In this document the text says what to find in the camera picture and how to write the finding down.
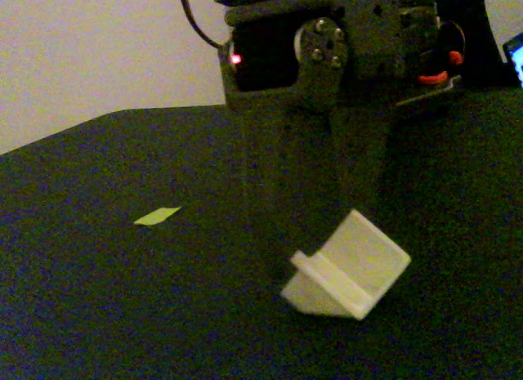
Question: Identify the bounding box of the dark blue desk mat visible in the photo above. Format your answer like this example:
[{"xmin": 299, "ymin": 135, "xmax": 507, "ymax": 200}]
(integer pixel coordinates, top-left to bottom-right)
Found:
[{"xmin": 0, "ymin": 85, "xmax": 523, "ymax": 380}]

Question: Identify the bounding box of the laptop with lit screen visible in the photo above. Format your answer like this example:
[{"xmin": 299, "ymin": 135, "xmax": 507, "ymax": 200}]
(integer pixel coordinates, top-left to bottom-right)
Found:
[{"xmin": 501, "ymin": 31, "xmax": 523, "ymax": 89}]

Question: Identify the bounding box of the grey robot arm with base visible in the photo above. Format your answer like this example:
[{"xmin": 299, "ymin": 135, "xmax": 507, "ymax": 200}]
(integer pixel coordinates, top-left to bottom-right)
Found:
[{"xmin": 212, "ymin": 0, "xmax": 465, "ymax": 132}]

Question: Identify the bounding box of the small green tape marker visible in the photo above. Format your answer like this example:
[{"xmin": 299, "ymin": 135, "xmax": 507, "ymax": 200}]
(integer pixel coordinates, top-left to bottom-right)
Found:
[{"xmin": 133, "ymin": 206, "xmax": 182, "ymax": 226}]

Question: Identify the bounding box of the black office chair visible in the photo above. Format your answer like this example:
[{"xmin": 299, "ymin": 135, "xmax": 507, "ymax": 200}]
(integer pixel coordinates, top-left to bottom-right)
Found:
[{"xmin": 432, "ymin": 0, "xmax": 510, "ymax": 89}]

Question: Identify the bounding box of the black clamp with orange pads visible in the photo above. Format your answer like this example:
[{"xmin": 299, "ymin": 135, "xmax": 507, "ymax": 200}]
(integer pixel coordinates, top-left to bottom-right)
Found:
[{"xmin": 417, "ymin": 20, "xmax": 467, "ymax": 87}]

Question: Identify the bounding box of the white plastic printed part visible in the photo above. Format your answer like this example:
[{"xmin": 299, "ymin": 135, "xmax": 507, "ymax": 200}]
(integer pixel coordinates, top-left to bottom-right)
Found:
[{"xmin": 279, "ymin": 208, "xmax": 413, "ymax": 321}]

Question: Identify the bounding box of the black servo cable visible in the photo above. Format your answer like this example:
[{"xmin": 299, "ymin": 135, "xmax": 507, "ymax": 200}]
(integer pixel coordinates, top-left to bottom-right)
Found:
[{"xmin": 177, "ymin": 0, "xmax": 230, "ymax": 52}]

